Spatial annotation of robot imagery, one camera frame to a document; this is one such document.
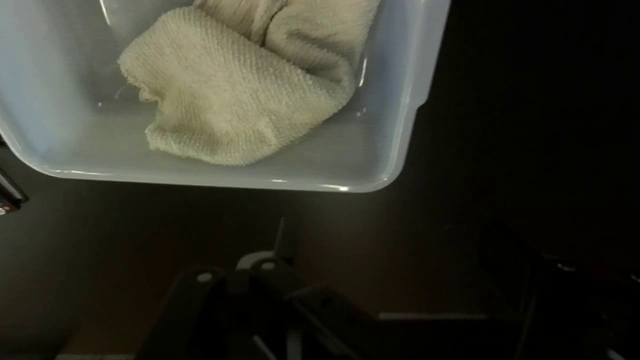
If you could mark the cream waffle towel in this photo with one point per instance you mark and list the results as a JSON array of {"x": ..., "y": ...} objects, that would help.
[{"x": 246, "y": 86}]

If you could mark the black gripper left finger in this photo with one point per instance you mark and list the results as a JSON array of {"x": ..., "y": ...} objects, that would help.
[{"x": 227, "y": 320}]

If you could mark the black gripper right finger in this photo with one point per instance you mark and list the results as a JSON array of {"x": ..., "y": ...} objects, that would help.
[{"x": 580, "y": 312}]

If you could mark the white plastic bin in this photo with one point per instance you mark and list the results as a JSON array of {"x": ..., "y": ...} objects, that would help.
[{"x": 61, "y": 101}]

